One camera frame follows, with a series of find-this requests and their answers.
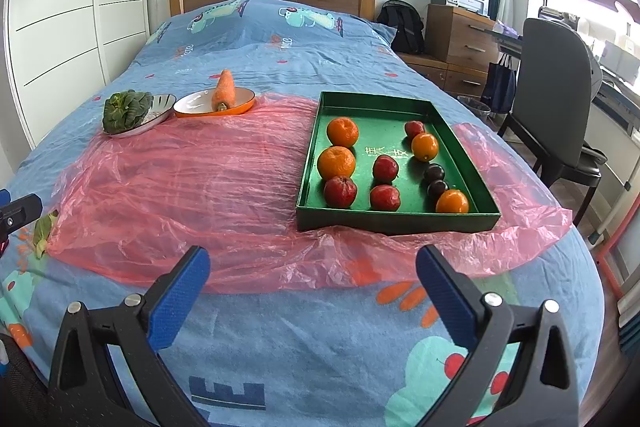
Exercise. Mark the small red apple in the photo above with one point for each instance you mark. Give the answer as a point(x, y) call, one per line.
point(414, 128)
point(385, 198)
point(385, 169)

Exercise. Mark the orange rimmed bowl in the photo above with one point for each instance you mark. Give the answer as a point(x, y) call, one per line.
point(195, 104)

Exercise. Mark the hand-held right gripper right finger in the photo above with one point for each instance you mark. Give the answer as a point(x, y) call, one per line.
point(445, 302)

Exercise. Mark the grey chair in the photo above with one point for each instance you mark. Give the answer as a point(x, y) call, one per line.
point(550, 97)

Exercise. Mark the low wooden nightstand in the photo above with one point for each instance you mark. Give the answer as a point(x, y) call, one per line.
point(425, 66)

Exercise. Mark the carrot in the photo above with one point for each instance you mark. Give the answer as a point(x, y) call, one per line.
point(224, 92)

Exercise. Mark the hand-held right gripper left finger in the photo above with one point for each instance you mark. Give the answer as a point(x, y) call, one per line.
point(177, 302)

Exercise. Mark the red metal frame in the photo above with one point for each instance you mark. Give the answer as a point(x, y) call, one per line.
point(611, 274)

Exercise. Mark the wooden drawer cabinet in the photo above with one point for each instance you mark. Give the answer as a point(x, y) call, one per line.
point(460, 39)

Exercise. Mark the pink plastic sheet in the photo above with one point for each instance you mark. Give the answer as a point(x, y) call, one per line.
point(200, 187)

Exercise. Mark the loose bok choy leaf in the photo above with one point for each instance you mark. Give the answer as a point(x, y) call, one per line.
point(44, 232)

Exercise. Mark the black backpack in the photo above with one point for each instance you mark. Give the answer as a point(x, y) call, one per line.
point(400, 27)

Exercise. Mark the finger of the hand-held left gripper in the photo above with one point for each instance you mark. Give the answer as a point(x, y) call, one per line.
point(20, 212)
point(3, 198)

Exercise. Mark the large red apple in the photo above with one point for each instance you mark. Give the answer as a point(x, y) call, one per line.
point(340, 191)

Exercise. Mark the dark purple plum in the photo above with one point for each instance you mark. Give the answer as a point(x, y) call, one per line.
point(436, 190)
point(434, 172)

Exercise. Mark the whole bok choy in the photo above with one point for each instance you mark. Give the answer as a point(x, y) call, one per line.
point(125, 112)

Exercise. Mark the white wardrobe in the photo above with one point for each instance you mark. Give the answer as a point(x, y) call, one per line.
point(65, 7)

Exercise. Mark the dark blue bag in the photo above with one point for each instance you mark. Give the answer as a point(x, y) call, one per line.
point(499, 87)

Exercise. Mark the large orange mandarin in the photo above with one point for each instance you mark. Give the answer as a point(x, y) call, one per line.
point(336, 163)

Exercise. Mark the green metal tray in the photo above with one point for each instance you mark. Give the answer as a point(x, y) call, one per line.
point(365, 142)

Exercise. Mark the grey trash bin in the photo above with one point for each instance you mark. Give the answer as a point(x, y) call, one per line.
point(474, 107)

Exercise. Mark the grey desk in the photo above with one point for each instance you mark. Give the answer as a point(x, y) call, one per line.
point(505, 36)

